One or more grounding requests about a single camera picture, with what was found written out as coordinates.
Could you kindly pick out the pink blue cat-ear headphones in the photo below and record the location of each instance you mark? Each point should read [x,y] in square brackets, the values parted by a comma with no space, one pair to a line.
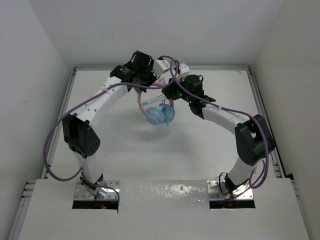
[156,116]

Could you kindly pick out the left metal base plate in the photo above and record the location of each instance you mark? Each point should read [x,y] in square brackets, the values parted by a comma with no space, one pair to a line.
[84,192]

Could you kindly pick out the metal base plate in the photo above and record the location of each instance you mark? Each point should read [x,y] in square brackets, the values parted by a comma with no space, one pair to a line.
[218,192]
[84,192]

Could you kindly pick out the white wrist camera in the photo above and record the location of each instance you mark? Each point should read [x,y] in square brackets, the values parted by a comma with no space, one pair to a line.
[183,71]
[160,66]

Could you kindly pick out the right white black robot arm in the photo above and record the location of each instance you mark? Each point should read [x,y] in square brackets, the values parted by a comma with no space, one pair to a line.
[253,138]

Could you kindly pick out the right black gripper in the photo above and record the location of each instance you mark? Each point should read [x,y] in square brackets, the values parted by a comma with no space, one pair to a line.
[170,90]

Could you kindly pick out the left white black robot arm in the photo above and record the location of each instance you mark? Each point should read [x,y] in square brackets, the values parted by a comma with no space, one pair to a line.
[80,126]

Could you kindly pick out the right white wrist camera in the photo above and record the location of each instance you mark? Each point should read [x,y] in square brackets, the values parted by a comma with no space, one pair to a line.
[183,71]

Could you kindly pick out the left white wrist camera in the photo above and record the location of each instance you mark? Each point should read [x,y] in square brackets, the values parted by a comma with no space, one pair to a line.
[160,66]

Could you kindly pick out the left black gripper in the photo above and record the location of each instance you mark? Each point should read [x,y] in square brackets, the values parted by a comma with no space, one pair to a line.
[149,69]

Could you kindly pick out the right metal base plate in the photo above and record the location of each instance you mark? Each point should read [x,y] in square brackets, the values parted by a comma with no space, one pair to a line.
[218,192]

